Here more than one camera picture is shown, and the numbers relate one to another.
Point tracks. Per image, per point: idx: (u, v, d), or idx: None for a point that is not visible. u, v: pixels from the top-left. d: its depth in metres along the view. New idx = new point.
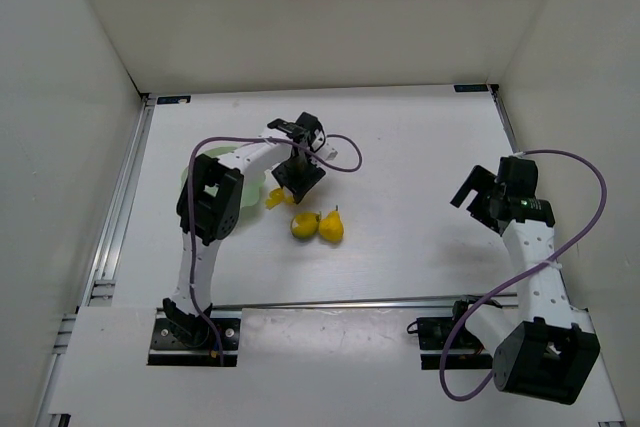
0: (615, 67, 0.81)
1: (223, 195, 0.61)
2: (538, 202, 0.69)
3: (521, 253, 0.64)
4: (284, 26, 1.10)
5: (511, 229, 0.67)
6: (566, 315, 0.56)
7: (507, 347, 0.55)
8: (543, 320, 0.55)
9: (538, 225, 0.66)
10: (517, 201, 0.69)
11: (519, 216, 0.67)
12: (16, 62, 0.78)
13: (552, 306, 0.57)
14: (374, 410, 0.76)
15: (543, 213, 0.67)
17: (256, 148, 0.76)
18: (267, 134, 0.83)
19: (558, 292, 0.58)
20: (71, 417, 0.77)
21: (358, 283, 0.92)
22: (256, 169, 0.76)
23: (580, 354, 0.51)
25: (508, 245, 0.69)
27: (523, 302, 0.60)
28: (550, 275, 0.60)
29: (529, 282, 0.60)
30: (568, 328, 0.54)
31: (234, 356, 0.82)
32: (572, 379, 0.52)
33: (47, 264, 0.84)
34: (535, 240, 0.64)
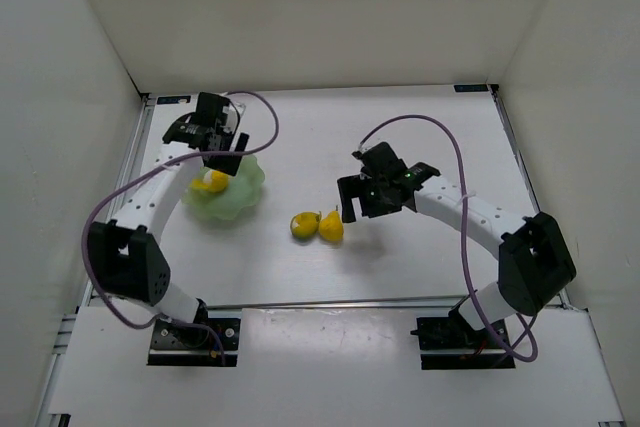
0: (615, 67, 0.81)
1: (137, 259, 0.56)
2: (415, 167, 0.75)
3: (444, 206, 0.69)
4: (284, 26, 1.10)
5: (420, 199, 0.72)
6: (513, 217, 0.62)
7: (505, 279, 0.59)
8: (508, 232, 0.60)
9: (433, 180, 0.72)
10: (402, 177, 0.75)
11: (415, 186, 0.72)
12: (16, 62, 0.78)
13: (500, 217, 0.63)
14: (374, 410, 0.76)
15: (427, 171, 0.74)
17: (156, 183, 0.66)
18: (168, 152, 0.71)
19: (492, 208, 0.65)
20: (70, 417, 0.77)
21: (358, 283, 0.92)
22: (166, 204, 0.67)
23: (549, 230, 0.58)
25: (429, 213, 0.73)
27: (485, 238, 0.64)
28: (477, 202, 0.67)
29: (471, 219, 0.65)
30: (524, 223, 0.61)
31: (234, 356, 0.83)
32: (561, 252, 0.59)
33: (48, 263, 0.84)
34: (443, 190, 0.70)
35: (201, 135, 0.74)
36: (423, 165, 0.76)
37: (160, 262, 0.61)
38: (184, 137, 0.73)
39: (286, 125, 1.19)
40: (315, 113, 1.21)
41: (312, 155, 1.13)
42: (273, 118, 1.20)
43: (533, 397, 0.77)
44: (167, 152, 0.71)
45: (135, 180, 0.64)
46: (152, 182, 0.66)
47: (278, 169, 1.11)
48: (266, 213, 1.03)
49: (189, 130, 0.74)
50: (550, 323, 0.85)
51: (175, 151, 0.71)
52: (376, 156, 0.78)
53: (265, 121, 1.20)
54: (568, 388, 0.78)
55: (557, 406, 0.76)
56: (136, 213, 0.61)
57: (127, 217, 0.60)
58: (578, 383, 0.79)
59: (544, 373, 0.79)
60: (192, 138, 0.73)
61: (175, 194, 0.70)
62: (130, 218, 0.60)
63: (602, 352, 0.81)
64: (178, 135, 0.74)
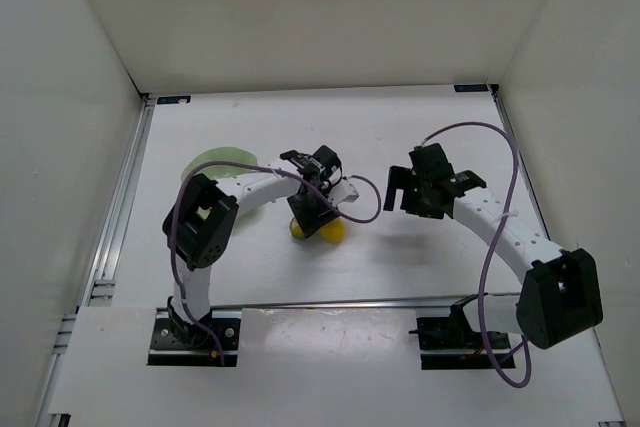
0: (614, 67, 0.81)
1: (213, 220, 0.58)
2: (463, 174, 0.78)
3: (481, 219, 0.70)
4: (284, 26, 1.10)
5: (460, 206, 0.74)
6: (551, 245, 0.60)
7: (527, 306, 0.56)
8: (539, 261, 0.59)
9: (477, 190, 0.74)
10: (446, 182, 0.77)
11: (457, 192, 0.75)
12: (16, 62, 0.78)
13: (536, 244, 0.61)
14: (374, 410, 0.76)
15: (473, 180, 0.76)
17: (259, 177, 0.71)
18: (277, 166, 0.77)
19: (532, 233, 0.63)
20: (70, 417, 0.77)
21: (359, 284, 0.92)
22: (255, 202, 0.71)
23: (583, 267, 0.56)
25: (466, 222, 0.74)
27: (515, 259, 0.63)
28: (515, 223, 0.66)
29: (506, 239, 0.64)
30: (560, 255, 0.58)
31: (234, 356, 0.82)
32: (590, 295, 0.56)
33: (48, 263, 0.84)
34: (484, 203, 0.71)
35: (310, 171, 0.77)
36: (471, 173, 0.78)
37: (223, 240, 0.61)
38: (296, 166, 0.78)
39: (286, 125, 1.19)
40: (315, 113, 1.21)
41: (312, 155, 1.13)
42: (274, 118, 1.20)
43: (534, 398, 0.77)
44: (278, 166, 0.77)
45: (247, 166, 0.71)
46: (258, 175, 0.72)
47: None
48: (267, 213, 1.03)
49: (303, 162, 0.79)
50: None
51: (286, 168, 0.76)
52: (424, 158, 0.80)
53: (266, 121, 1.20)
54: (568, 388, 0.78)
55: (558, 406, 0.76)
56: (231, 188, 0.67)
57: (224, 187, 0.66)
58: (579, 383, 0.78)
59: (544, 373, 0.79)
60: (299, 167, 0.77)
61: (266, 200, 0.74)
62: (225, 189, 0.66)
63: (602, 352, 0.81)
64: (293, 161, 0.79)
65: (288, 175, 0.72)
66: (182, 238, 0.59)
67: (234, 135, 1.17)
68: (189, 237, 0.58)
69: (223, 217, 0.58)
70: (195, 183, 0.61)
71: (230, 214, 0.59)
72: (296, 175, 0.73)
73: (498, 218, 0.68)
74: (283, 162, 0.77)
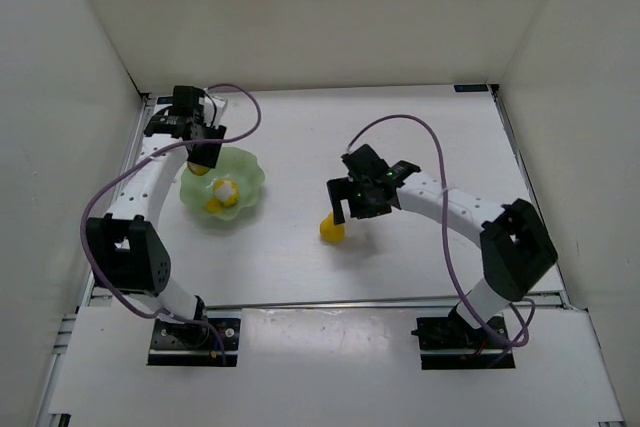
0: (613, 67, 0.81)
1: (139, 249, 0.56)
2: (398, 165, 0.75)
3: (426, 201, 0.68)
4: (284, 26, 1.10)
5: (404, 196, 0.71)
6: (492, 204, 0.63)
7: (493, 267, 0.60)
8: (488, 221, 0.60)
9: (415, 176, 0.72)
10: (384, 176, 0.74)
11: (397, 183, 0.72)
12: (16, 62, 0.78)
13: (480, 207, 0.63)
14: (374, 410, 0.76)
15: (408, 169, 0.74)
17: (144, 175, 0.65)
18: (151, 144, 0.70)
19: (472, 200, 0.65)
20: (70, 417, 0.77)
21: (357, 283, 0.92)
22: (160, 194, 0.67)
23: (527, 216, 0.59)
25: (414, 210, 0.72)
27: (466, 227, 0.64)
28: (457, 195, 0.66)
29: (452, 210, 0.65)
30: (503, 210, 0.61)
31: (234, 356, 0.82)
32: (540, 236, 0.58)
33: (48, 263, 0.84)
34: (424, 185, 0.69)
35: (183, 125, 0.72)
36: (406, 161, 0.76)
37: (161, 251, 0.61)
38: (164, 129, 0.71)
39: (286, 125, 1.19)
40: (314, 113, 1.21)
41: (312, 155, 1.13)
42: (273, 118, 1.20)
43: (534, 398, 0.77)
44: (151, 144, 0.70)
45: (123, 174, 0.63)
46: (139, 174, 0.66)
47: (277, 169, 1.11)
48: (266, 213, 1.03)
49: (169, 122, 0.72)
50: (552, 322, 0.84)
51: (160, 143, 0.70)
52: (356, 161, 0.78)
53: (265, 121, 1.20)
54: (569, 388, 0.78)
55: (558, 407, 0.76)
56: (130, 204, 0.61)
57: (122, 210, 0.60)
58: (578, 383, 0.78)
59: (544, 373, 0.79)
60: (174, 128, 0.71)
61: (165, 186, 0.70)
62: (124, 210, 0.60)
63: (602, 352, 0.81)
64: (159, 127, 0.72)
65: (168, 150, 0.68)
66: (124, 281, 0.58)
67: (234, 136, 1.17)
68: (129, 273, 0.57)
69: (146, 240, 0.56)
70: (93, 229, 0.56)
71: (150, 231, 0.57)
72: (176, 144, 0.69)
73: (440, 194, 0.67)
74: (153, 139, 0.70)
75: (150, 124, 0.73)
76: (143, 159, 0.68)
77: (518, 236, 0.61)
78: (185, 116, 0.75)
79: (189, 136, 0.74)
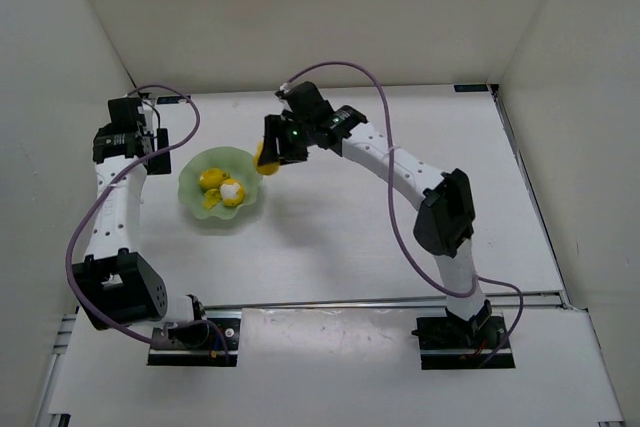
0: (613, 68, 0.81)
1: (134, 281, 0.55)
2: (342, 111, 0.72)
3: (371, 157, 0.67)
4: (283, 25, 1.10)
5: (348, 146, 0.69)
6: (432, 170, 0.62)
7: (423, 224, 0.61)
8: (429, 189, 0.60)
9: (361, 128, 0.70)
10: (329, 122, 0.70)
11: (343, 133, 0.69)
12: (16, 62, 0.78)
13: (421, 173, 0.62)
14: (375, 410, 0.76)
15: (354, 116, 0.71)
17: (111, 205, 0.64)
18: (107, 169, 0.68)
19: (415, 165, 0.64)
20: (70, 417, 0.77)
21: (358, 283, 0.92)
22: (133, 219, 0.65)
23: (462, 186, 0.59)
25: (356, 162, 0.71)
27: (406, 190, 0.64)
28: (402, 157, 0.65)
29: (397, 173, 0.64)
30: (442, 178, 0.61)
31: (234, 356, 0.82)
32: (469, 203, 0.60)
33: (48, 263, 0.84)
34: (371, 140, 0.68)
35: (135, 142, 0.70)
36: (350, 109, 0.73)
37: (154, 278, 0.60)
38: (116, 151, 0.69)
39: None
40: None
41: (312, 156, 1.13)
42: None
43: (533, 398, 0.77)
44: (104, 169, 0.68)
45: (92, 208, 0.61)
46: (107, 204, 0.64)
47: (276, 168, 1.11)
48: (266, 213, 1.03)
49: (117, 142, 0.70)
50: (549, 322, 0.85)
51: (118, 167, 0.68)
52: (302, 97, 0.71)
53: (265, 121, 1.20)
54: (568, 388, 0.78)
55: (557, 407, 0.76)
56: (109, 240, 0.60)
57: (102, 247, 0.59)
58: (578, 383, 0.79)
59: (544, 373, 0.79)
60: (125, 147, 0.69)
61: (135, 206, 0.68)
62: (105, 247, 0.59)
63: (602, 352, 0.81)
64: (109, 150, 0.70)
65: (128, 170, 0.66)
66: (128, 319, 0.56)
67: (234, 135, 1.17)
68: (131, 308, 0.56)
69: (139, 273, 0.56)
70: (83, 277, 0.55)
71: (140, 262, 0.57)
72: (133, 162, 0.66)
73: (386, 154, 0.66)
74: (106, 164, 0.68)
75: (97, 149, 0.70)
76: (104, 187, 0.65)
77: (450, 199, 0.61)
78: (133, 131, 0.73)
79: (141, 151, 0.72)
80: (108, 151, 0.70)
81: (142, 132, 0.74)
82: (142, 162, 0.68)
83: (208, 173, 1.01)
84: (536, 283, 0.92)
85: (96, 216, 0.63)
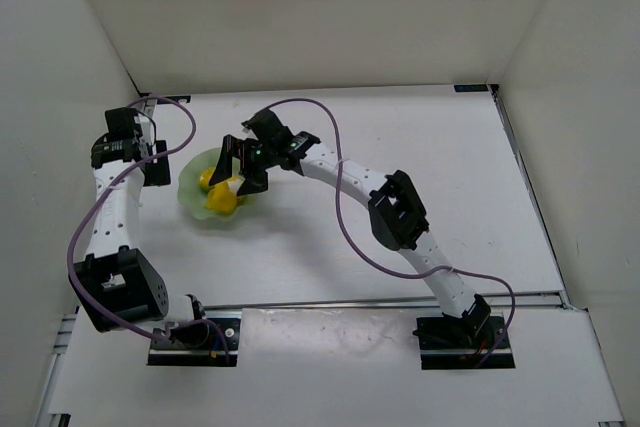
0: (614, 67, 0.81)
1: (135, 277, 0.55)
2: (300, 136, 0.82)
3: (325, 171, 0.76)
4: (283, 25, 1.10)
5: (305, 166, 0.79)
6: (378, 175, 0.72)
7: (374, 223, 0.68)
8: (374, 190, 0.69)
9: (314, 148, 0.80)
10: (288, 147, 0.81)
11: (300, 156, 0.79)
12: (17, 63, 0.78)
13: (367, 178, 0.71)
14: (375, 410, 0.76)
15: (310, 140, 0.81)
17: (111, 206, 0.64)
18: (105, 173, 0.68)
19: (363, 172, 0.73)
20: (70, 417, 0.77)
21: (357, 282, 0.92)
22: (134, 220, 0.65)
23: (405, 184, 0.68)
25: (315, 178, 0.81)
27: (358, 195, 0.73)
28: (351, 165, 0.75)
29: (346, 180, 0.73)
30: (387, 180, 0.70)
31: (234, 356, 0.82)
32: (415, 199, 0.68)
33: (48, 262, 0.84)
34: (323, 156, 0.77)
35: (132, 147, 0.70)
36: (306, 133, 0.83)
37: (154, 277, 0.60)
38: (115, 157, 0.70)
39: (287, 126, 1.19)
40: (315, 113, 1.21)
41: None
42: None
43: (533, 398, 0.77)
44: (102, 173, 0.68)
45: (91, 209, 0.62)
46: (106, 205, 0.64)
47: (276, 168, 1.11)
48: (265, 213, 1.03)
49: (115, 148, 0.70)
50: (550, 322, 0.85)
51: (116, 170, 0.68)
52: (264, 125, 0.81)
53: None
54: (568, 388, 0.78)
55: (557, 407, 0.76)
56: (109, 239, 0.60)
57: (103, 247, 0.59)
58: (578, 383, 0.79)
59: (544, 373, 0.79)
60: (123, 152, 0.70)
61: (135, 208, 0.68)
62: (106, 247, 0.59)
63: (602, 352, 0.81)
64: (107, 156, 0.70)
65: (125, 173, 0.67)
66: (130, 317, 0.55)
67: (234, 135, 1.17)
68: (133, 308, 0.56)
69: (139, 269, 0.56)
70: (85, 276, 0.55)
71: (140, 259, 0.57)
72: (132, 166, 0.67)
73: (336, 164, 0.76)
74: (104, 170, 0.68)
75: (95, 155, 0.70)
76: (103, 190, 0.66)
77: (397, 198, 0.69)
78: (131, 137, 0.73)
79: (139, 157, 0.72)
80: (106, 157, 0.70)
81: (139, 140, 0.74)
82: (140, 164, 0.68)
83: (208, 173, 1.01)
84: (536, 282, 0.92)
85: (96, 218, 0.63)
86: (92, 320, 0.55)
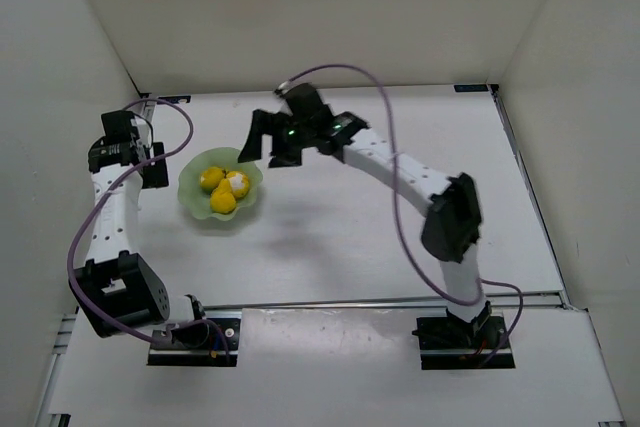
0: (614, 67, 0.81)
1: (136, 282, 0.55)
2: (344, 117, 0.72)
3: (374, 163, 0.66)
4: (283, 25, 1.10)
5: (350, 154, 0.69)
6: (437, 175, 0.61)
7: (430, 229, 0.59)
8: (435, 193, 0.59)
9: (362, 134, 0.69)
10: (330, 129, 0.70)
11: (345, 142, 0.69)
12: (17, 63, 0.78)
13: (426, 177, 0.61)
14: (375, 410, 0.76)
15: (356, 123, 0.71)
17: (110, 211, 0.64)
18: (103, 177, 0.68)
19: (420, 169, 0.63)
20: (70, 417, 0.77)
21: (357, 282, 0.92)
22: (133, 224, 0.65)
23: (469, 189, 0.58)
25: (359, 168, 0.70)
27: (411, 195, 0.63)
28: (406, 160, 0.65)
29: (401, 177, 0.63)
30: (448, 181, 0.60)
31: (234, 356, 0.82)
32: (476, 206, 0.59)
33: (48, 262, 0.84)
34: (373, 145, 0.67)
35: (130, 150, 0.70)
36: (351, 114, 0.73)
37: (155, 280, 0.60)
38: (111, 160, 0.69)
39: None
40: None
41: (313, 155, 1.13)
42: None
43: (533, 398, 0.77)
44: (100, 177, 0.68)
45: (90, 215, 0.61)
46: (105, 210, 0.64)
47: (276, 168, 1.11)
48: (265, 213, 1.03)
49: (112, 151, 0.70)
50: (550, 323, 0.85)
51: (114, 175, 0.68)
52: (303, 101, 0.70)
53: None
54: (568, 388, 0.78)
55: (556, 407, 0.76)
56: (109, 244, 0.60)
57: (103, 252, 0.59)
58: (578, 383, 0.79)
59: (544, 373, 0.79)
60: (120, 156, 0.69)
61: (134, 212, 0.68)
62: (105, 252, 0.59)
63: (602, 353, 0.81)
64: (104, 160, 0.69)
65: (123, 177, 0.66)
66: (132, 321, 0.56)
67: (234, 135, 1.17)
68: (136, 311, 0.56)
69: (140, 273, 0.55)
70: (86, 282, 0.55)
71: (140, 263, 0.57)
72: (129, 170, 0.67)
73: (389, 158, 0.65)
74: (101, 174, 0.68)
75: (92, 159, 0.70)
76: (101, 195, 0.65)
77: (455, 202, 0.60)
78: (128, 141, 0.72)
79: (137, 160, 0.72)
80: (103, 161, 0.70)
81: (136, 143, 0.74)
82: (138, 167, 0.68)
83: (208, 173, 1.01)
84: (536, 282, 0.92)
85: (95, 223, 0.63)
86: (94, 326, 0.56)
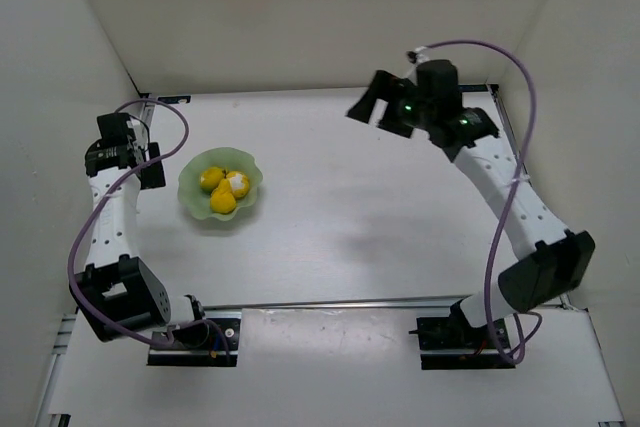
0: (614, 67, 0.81)
1: (136, 285, 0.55)
2: (474, 113, 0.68)
3: (490, 177, 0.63)
4: (284, 25, 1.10)
5: (466, 156, 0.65)
6: (553, 224, 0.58)
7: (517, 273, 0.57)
8: (543, 240, 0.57)
9: (489, 141, 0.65)
10: (457, 122, 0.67)
11: (469, 143, 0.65)
12: (17, 63, 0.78)
13: (539, 221, 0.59)
14: (375, 410, 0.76)
15: (486, 125, 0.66)
17: (109, 214, 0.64)
18: (101, 180, 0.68)
19: (538, 209, 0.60)
20: (70, 417, 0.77)
21: (357, 283, 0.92)
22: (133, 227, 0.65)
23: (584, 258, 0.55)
25: (467, 172, 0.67)
27: (511, 226, 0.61)
28: (525, 192, 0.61)
29: (512, 211, 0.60)
30: (564, 234, 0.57)
31: (234, 356, 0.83)
32: (578, 273, 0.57)
33: (48, 261, 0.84)
34: (494, 159, 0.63)
35: (127, 152, 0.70)
36: (483, 112, 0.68)
37: (156, 283, 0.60)
38: (109, 163, 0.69)
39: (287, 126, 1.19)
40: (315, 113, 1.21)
41: (313, 155, 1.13)
42: (273, 119, 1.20)
43: (533, 398, 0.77)
44: (98, 180, 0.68)
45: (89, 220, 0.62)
46: (104, 214, 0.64)
47: (276, 169, 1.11)
48: (265, 214, 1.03)
49: (110, 154, 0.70)
50: (549, 323, 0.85)
51: (112, 178, 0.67)
52: (436, 83, 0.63)
53: (267, 120, 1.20)
54: (568, 389, 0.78)
55: (556, 407, 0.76)
56: (109, 247, 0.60)
57: (103, 256, 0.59)
58: (578, 383, 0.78)
59: (544, 373, 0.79)
60: (116, 159, 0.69)
61: (133, 215, 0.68)
62: (106, 256, 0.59)
63: (602, 352, 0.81)
64: (102, 163, 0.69)
65: (121, 181, 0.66)
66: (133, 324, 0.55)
67: (234, 135, 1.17)
68: (136, 315, 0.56)
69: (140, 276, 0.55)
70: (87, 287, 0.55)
71: (141, 267, 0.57)
72: (127, 173, 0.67)
73: (508, 182, 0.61)
74: (99, 177, 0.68)
75: (90, 162, 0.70)
76: (100, 199, 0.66)
77: None
78: (125, 143, 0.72)
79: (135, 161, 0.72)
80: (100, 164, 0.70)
81: (134, 145, 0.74)
82: (136, 171, 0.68)
83: (208, 173, 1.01)
84: None
85: (94, 227, 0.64)
86: (95, 330, 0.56)
